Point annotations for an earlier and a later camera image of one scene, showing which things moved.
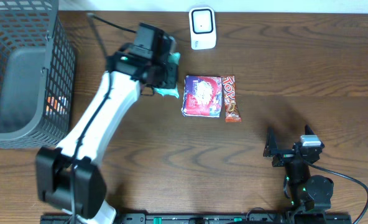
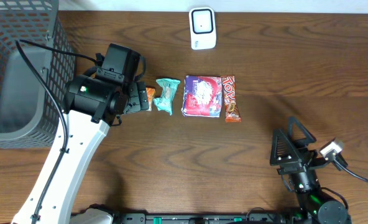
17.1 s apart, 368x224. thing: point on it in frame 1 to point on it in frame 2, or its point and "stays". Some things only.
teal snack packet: (174, 58) to (163, 102)
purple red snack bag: (202, 96) stays
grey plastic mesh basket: (30, 74) stays
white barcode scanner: (202, 28) stays
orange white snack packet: (57, 105) to (150, 92)
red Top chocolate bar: (232, 114) stays
